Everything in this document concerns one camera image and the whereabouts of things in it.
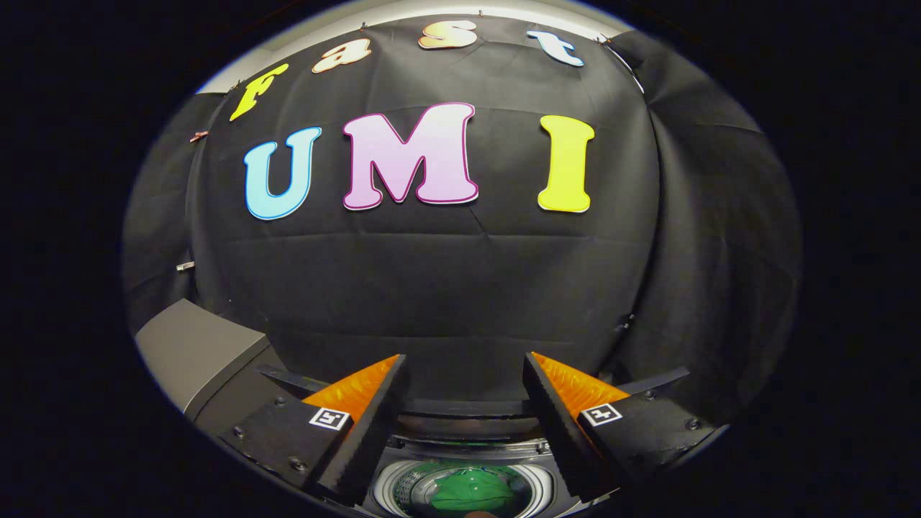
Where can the grey box cabinet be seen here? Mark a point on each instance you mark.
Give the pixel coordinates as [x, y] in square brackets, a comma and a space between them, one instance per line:
[194, 345]

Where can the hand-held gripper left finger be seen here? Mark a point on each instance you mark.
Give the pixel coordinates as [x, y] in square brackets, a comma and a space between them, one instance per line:
[378, 432]

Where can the green polo shirt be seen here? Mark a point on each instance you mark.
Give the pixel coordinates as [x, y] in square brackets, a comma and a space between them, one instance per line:
[468, 493]

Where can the black backdrop cloth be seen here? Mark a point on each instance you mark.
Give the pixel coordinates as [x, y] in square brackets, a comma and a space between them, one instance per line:
[468, 288]

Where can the grey washing machine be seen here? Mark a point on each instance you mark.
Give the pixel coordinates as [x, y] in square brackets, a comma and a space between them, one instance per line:
[468, 452]

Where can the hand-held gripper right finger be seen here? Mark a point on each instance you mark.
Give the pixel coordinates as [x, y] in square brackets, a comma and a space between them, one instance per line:
[554, 424]

